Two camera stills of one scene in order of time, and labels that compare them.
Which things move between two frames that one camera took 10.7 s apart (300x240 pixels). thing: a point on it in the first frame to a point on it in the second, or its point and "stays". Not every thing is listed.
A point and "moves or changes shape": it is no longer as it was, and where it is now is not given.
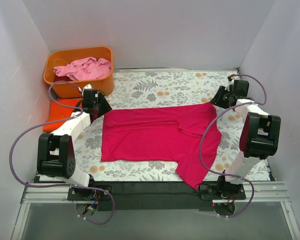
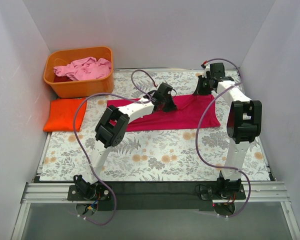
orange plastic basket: (90, 66) stays
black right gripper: (219, 96) to (201, 89)
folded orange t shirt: (56, 112) stays
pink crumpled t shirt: (85, 68) stays
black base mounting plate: (155, 196) stays
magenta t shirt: (165, 134) moves or changes shape
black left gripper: (101, 105) to (169, 104)
